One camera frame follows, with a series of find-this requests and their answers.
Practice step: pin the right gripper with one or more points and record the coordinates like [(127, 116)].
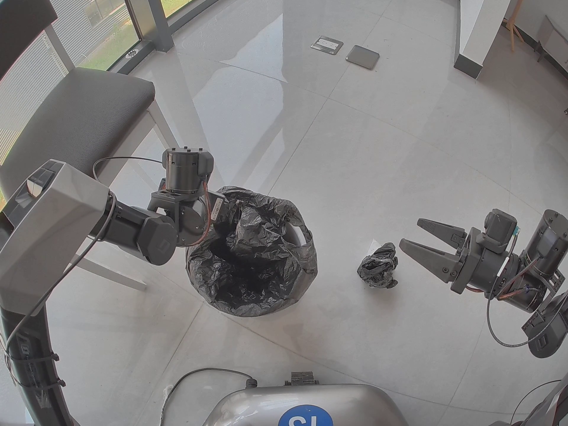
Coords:
[(483, 269)]

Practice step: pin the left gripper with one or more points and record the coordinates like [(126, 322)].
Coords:
[(193, 224)]

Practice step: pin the black plastic bag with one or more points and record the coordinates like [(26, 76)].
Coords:
[(257, 242)]

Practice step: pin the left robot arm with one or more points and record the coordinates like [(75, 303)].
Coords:
[(57, 220)]

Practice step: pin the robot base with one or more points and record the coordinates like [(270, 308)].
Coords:
[(306, 402)]

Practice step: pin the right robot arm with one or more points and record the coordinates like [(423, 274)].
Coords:
[(548, 242)]

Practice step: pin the crumpled black plastic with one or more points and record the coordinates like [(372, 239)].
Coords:
[(377, 269)]

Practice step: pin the white trash bin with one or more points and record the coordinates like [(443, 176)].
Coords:
[(296, 233)]

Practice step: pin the grey white-legged chair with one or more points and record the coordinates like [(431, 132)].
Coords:
[(88, 104)]

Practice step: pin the grey low cabinet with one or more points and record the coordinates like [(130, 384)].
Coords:
[(554, 38)]

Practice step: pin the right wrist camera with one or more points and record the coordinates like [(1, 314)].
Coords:
[(500, 229)]

